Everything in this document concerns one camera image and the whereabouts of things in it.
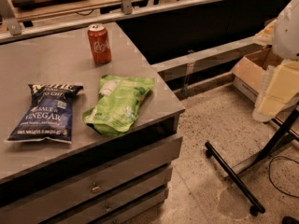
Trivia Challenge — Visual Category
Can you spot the grey drawer cabinet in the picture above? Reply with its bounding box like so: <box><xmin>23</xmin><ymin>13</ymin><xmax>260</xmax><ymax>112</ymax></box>
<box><xmin>0</xmin><ymin>114</ymin><xmax>184</xmax><ymax>224</ymax></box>

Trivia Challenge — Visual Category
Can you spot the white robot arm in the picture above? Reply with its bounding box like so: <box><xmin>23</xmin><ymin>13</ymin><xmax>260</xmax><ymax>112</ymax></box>
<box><xmin>252</xmin><ymin>0</ymin><xmax>299</xmax><ymax>122</ymax></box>

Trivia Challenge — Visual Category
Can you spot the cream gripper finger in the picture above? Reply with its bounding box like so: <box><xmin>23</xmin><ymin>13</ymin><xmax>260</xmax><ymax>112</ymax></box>
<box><xmin>252</xmin><ymin>60</ymin><xmax>299</xmax><ymax>122</ymax></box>

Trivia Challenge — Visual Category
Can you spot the black stand leg frame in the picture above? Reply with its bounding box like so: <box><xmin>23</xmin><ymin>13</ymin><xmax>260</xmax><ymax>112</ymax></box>
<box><xmin>205</xmin><ymin>103</ymin><xmax>299</xmax><ymax>217</ymax></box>

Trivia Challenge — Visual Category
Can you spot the cardboard box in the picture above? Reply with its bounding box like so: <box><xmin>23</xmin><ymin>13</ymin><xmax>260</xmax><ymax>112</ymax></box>
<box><xmin>231</xmin><ymin>48</ymin><xmax>282</xmax><ymax>102</ymax></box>

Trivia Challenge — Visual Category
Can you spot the black floor cable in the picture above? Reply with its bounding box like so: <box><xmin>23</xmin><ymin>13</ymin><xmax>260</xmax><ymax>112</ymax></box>
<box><xmin>268</xmin><ymin>155</ymin><xmax>299</xmax><ymax>200</ymax></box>

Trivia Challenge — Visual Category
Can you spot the green chip bag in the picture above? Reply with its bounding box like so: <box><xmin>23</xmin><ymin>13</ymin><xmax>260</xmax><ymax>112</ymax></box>
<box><xmin>82</xmin><ymin>75</ymin><xmax>155</xmax><ymax>136</ymax></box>

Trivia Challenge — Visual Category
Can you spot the metal rail frame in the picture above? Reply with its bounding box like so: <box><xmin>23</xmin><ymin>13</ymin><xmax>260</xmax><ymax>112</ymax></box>
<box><xmin>0</xmin><ymin>0</ymin><xmax>293</xmax><ymax>45</ymax></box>

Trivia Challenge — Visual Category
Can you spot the blue salt vinegar chip bag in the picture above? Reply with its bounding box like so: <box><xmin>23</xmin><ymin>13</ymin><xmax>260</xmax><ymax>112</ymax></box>
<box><xmin>7</xmin><ymin>84</ymin><xmax>83</xmax><ymax>144</ymax></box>

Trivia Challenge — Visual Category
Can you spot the red coke can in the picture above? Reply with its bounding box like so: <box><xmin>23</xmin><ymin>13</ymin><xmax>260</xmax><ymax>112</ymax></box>
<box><xmin>88</xmin><ymin>23</ymin><xmax>112</xmax><ymax>63</ymax></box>

